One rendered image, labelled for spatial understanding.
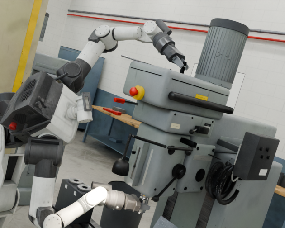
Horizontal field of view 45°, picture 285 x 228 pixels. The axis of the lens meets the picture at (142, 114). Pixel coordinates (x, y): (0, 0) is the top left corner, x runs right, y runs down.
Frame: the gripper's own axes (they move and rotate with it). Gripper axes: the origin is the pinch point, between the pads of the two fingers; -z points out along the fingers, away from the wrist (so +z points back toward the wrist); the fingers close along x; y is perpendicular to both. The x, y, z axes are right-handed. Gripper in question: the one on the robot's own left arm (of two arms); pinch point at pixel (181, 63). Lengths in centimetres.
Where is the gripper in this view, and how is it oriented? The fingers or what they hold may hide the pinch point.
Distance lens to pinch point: 166.1
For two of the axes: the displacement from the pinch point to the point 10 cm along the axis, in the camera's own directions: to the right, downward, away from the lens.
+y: 6.4, -6.8, -3.6
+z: -5.5, -7.3, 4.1
